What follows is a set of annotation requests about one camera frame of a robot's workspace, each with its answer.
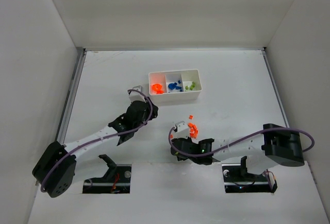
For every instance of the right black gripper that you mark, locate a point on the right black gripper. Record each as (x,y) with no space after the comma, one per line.
(178,144)

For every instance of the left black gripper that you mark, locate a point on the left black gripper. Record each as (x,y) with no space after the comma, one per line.
(144,104)

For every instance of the orange round lego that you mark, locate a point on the orange round lego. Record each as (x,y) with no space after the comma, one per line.
(157,88)

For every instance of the large blue round lego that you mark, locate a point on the large blue round lego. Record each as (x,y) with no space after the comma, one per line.
(174,87)

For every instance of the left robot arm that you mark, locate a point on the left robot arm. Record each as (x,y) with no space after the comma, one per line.
(64,164)

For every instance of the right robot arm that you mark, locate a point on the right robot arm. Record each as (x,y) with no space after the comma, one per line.
(257,152)

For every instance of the white three-compartment container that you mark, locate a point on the white three-compartment container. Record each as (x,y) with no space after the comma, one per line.
(183,77)

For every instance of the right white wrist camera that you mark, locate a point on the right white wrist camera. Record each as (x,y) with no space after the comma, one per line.
(181,130)

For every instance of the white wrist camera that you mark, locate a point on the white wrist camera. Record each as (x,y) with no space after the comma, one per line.
(134,93)
(181,130)

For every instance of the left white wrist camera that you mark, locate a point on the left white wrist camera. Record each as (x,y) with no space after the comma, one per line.
(134,93)

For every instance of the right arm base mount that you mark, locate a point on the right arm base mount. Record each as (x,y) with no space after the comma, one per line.
(238,180)

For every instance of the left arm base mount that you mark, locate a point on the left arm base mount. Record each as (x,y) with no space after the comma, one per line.
(116,180)

